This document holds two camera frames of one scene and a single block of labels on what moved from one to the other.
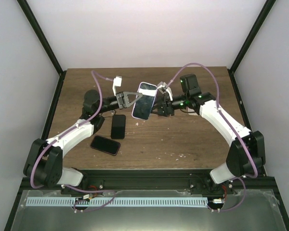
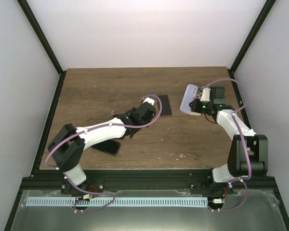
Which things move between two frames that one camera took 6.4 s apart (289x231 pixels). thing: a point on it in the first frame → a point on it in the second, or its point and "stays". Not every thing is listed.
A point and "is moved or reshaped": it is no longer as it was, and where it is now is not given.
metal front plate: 245,210 stays
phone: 143,105 is moved or reshaped
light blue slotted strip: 78,202 stays
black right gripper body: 169,109 → 195,109
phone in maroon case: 105,145 stays
